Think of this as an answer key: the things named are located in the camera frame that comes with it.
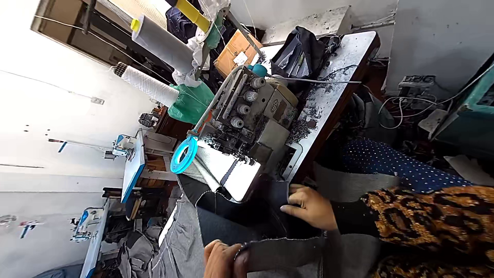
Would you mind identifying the person's left hand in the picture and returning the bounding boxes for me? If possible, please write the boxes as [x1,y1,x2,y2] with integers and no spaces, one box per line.
[203,239,250,278]

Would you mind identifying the person's right hand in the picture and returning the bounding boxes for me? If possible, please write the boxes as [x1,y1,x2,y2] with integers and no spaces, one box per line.
[280,184,339,231]

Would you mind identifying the dark denim garment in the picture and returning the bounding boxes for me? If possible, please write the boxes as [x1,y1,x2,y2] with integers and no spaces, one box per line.
[177,174,329,278]

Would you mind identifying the person's right forearm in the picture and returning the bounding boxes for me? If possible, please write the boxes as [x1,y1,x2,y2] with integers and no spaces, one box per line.
[331,185,494,261]

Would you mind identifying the grey garment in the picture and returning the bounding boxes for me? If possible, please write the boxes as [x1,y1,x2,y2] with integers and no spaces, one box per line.
[148,195,205,278]

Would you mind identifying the grey fabric piece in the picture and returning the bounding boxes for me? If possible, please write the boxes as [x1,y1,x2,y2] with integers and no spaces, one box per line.
[312,161,400,203]

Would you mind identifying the grey overlock sewing machine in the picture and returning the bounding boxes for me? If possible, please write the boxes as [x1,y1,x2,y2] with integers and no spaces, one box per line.
[187,65,298,203]

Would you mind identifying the heap of grey fabric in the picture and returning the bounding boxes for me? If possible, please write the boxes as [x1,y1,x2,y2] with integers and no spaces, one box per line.
[117,228,163,278]

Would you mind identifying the person's legs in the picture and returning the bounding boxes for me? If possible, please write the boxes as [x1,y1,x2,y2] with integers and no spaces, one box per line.
[341,138,473,194]

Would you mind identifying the white sewing machine table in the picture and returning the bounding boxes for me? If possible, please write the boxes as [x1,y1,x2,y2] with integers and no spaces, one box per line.
[249,31,381,182]

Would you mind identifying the sewing table with blue edge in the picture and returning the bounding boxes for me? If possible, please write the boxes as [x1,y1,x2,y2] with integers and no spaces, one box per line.
[79,198,110,278]
[121,129,146,204]

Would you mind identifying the dark cloth bag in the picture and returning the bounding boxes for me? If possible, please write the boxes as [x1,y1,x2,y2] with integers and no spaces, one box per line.
[271,26,325,81]

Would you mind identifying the green plastic bag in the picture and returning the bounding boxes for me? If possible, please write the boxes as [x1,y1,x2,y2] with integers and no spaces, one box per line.
[167,81,215,125]

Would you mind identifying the blue white sewing machine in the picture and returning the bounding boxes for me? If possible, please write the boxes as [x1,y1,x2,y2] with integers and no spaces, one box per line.
[103,134,136,160]
[69,207,105,243]

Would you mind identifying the brown cardboard box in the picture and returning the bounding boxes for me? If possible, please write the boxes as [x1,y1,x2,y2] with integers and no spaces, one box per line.
[214,29,263,79]

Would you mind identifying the person's body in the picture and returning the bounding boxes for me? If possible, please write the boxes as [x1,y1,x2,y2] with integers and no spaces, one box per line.
[370,253,494,278]

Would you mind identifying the metal thread stand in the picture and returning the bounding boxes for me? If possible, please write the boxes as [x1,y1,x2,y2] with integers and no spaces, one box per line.
[194,5,232,81]

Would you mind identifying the power outlet box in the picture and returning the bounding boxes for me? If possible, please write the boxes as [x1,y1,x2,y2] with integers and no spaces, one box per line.
[398,75,437,104]

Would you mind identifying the clear plastic bag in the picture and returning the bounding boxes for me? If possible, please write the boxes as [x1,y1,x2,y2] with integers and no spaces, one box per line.
[172,0,231,88]

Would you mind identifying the white thread cone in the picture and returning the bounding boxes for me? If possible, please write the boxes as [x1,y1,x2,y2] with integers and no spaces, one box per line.
[113,62,180,108]

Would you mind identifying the teal metal cabinet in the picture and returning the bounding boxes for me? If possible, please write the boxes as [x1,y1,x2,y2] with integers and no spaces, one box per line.
[429,58,494,159]

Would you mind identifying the large grey thread cone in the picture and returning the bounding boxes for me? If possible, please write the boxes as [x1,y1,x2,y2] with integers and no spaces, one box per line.
[131,15,195,75]

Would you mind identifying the pile of dark cloths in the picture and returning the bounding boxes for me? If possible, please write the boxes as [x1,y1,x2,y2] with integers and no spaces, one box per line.
[165,0,203,43]

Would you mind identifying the turquoise plastic ring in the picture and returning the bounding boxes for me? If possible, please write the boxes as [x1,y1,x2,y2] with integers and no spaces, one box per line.
[170,137,198,174]

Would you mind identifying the white cable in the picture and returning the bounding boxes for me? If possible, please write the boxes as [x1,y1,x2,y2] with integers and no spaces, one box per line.
[378,64,494,129]

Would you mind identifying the window with dark frame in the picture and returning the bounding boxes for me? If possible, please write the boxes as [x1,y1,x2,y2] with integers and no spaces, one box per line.
[30,0,176,85]

